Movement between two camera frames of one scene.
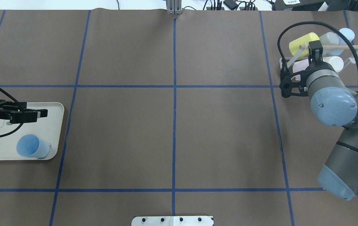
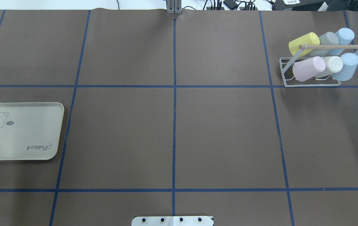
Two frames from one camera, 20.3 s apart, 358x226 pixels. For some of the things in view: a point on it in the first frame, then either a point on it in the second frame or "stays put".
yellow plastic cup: (302, 43) stays put
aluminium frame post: (174, 6) stays put
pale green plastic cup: (337, 62) stays put
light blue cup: (30, 145) -> (350, 61)
